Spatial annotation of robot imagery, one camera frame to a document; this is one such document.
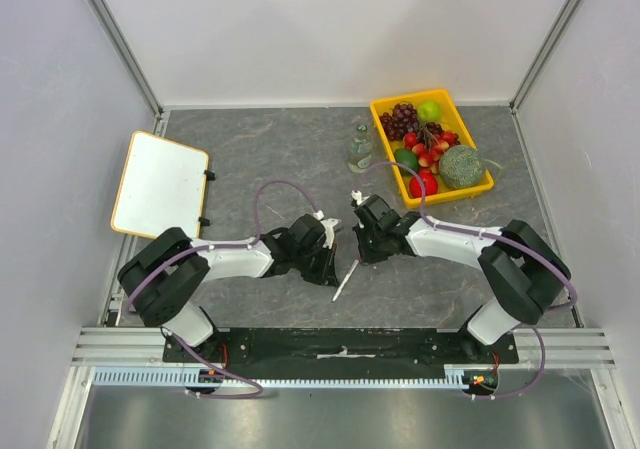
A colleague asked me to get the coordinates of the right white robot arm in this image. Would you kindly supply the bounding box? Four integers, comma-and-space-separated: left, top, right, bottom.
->
351, 191, 575, 363

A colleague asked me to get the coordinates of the purple grape bunch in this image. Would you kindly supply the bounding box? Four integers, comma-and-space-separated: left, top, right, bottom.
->
379, 102, 420, 141

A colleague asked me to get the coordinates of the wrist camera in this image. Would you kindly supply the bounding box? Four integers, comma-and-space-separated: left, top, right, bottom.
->
351, 190, 368, 209
313, 210, 343, 249

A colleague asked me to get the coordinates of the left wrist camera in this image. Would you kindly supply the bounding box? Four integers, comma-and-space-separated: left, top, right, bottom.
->
313, 210, 343, 249

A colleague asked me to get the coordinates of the yellow fruit tray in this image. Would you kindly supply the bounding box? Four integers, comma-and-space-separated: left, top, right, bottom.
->
370, 89, 494, 209

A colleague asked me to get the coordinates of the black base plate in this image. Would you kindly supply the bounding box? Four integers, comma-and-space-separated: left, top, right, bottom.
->
194, 328, 519, 367

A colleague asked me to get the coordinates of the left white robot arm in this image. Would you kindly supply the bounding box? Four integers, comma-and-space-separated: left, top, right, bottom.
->
117, 213, 341, 362

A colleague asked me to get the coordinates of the green apple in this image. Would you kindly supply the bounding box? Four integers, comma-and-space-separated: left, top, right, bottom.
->
416, 100, 441, 123

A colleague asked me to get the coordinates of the white slotted cable duct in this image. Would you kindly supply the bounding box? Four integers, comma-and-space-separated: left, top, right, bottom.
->
92, 365, 501, 388

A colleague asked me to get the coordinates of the green avocado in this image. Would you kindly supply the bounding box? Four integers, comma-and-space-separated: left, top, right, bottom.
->
394, 148, 419, 171

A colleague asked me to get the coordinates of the clear glass bottle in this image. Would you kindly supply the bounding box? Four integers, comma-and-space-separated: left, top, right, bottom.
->
348, 124, 372, 173

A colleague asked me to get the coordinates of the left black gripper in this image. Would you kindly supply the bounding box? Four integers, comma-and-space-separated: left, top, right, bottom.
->
294, 240, 338, 288

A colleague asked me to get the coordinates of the red cherry bunch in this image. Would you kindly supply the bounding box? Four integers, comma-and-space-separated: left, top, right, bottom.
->
403, 122, 460, 174

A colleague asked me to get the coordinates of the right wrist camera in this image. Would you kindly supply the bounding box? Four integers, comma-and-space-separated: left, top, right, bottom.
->
351, 190, 368, 209

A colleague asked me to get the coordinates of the green netted melon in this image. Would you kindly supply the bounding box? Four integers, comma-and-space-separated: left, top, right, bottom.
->
439, 145, 486, 190

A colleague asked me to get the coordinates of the red apple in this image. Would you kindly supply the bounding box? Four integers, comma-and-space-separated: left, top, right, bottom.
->
409, 171, 439, 198

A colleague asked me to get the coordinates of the yellow framed whiteboard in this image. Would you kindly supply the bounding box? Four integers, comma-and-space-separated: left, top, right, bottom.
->
110, 131, 209, 239

